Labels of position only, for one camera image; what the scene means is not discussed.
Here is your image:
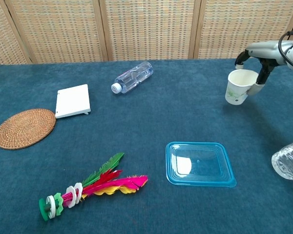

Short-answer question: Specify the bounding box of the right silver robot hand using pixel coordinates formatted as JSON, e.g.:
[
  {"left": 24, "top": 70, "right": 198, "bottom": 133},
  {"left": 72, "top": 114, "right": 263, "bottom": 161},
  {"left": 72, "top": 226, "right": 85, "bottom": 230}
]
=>
[{"left": 234, "top": 40, "right": 293, "bottom": 97}]

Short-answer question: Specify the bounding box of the white paper cup floral print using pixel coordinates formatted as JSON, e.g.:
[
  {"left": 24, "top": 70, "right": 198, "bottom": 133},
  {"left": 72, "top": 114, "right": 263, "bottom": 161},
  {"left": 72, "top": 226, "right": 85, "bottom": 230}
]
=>
[{"left": 225, "top": 69, "right": 259, "bottom": 106}]

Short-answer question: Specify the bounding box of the round woven rattan coaster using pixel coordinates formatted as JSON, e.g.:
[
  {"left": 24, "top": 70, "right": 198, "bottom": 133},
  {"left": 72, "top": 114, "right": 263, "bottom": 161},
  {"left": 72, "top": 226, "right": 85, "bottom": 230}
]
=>
[{"left": 0, "top": 108, "right": 57, "bottom": 150}]

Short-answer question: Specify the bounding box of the large crumpled clear plastic bottle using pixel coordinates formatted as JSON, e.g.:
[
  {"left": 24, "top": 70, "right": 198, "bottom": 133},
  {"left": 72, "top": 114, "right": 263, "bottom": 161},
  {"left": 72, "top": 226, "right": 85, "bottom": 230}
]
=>
[{"left": 271, "top": 138, "right": 293, "bottom": 180}]

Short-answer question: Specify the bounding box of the blue clear plastic lid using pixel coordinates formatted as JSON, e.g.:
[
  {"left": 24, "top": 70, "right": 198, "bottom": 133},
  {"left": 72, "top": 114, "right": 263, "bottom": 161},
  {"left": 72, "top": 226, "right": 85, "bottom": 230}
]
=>
[{"left": 165, "top": 141, "right": 237, "bottom": 188}]

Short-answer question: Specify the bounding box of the clear water bottle white cap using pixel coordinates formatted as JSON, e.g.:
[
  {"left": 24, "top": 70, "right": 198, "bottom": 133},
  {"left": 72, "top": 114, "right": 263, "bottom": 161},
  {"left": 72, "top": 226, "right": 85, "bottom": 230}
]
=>
[{"left": 111, "top": 61, "right": 154, "bottom": 94}]

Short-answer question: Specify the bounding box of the white flat plastic box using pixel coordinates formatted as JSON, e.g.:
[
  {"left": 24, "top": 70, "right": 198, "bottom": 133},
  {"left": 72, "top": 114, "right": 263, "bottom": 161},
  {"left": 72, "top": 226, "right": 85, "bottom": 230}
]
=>
[{"left": 55, "top": 84, "right": 91, "bottom": 119}]

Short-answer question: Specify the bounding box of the colourful feather shuttlecock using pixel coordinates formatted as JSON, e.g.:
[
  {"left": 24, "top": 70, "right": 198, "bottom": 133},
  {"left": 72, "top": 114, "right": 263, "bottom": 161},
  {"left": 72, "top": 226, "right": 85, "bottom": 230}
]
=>
[{"left": 38, "top": 152, "right": 149, "bottom": 222}]

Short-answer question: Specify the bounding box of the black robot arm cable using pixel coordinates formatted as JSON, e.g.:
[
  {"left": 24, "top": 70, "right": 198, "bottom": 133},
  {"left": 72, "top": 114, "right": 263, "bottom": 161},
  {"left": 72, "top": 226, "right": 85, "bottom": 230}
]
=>
[{"left": 278, "top": 30, "right": 293, "bottom": 73}]

